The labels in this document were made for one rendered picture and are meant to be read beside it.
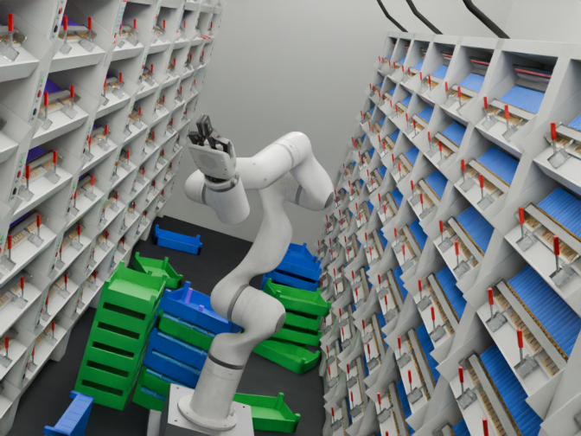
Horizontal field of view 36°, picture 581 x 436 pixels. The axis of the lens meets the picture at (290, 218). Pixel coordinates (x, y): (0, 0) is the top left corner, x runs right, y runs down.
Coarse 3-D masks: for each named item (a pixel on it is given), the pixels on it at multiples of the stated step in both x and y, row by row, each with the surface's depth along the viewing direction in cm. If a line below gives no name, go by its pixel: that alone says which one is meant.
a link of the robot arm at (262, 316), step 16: (240, 304) 261; (256, 304) 259; (272, 304) 260; (240, 320) 261; (256, 320) 258; (272, 320) 258; (224, 336) 267; (240, 336) 263; (256, 336) 259; (208, 352) 268; (224, 352) 263; (240, 352) 263; (240, 368) 266
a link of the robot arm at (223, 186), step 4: (236, 172) 213; (204, 176) 214; (236, 176) 213; (204, 180) 213; (228, 180) 211; (232, 180) 212; (236, 180) 213; (208, 184) 212; (212, 184) 211; (216, 184) 211; (220, 184) 211; (224, 184) 211; (228, 184) 212; (232, 184) 212; (208, 188) 214; (212, 188) 212; (216, 188) 212; (220, 188) 212; (224, 188) 212; (228, 188) 212
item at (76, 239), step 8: (80, 224) 352; (88, 224) 352; (64, 232) 334; (72, 232) 344; (80, 232) 351; (88, 232) 353; (96, 232) 353; (64, 240) 334; (72, 240) 337; (80, 240) 345; (88, 240) 351; (64, 248) 326; (72, 248) 333; (80, 248) 335; (64, 256) 322; (72, 256) 327; (56, 264) 309; (64, 264) 311; (56, 272) 294
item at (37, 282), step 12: (24, 276) 282; (36, 276) 284; (12, 288) 274; (24, 288) 279; (36, 288) 285; (0, 300) 262; (0, 312) 256; (12, 312) 261; (0, 324) 250; (12, 324) 263; (0, 336) 248
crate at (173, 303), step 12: (168, 300) 342; (180, 300) 358; (192, 300) 360; (204, 300) 359; (180, 312) 341; (192, 312) 339; (204, 312) 354; (204, 324) 338; (216, 324) 336; (228, 324) 335
